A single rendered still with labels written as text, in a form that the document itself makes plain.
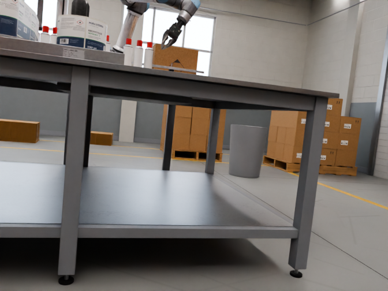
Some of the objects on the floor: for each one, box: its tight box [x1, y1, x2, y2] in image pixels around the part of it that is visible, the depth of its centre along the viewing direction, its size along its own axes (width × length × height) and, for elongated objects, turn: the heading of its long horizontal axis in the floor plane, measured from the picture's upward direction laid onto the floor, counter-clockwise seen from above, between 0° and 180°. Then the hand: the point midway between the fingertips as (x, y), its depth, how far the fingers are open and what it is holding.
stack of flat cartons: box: [0, 119, 40, 143], centre depth 575 cm, size 64×53×31 cm
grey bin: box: [229, 124, 268, 178], centre depth 441 cm, size 46×46×62 cm
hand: (162, 47), depth 213 cm, fingers closed
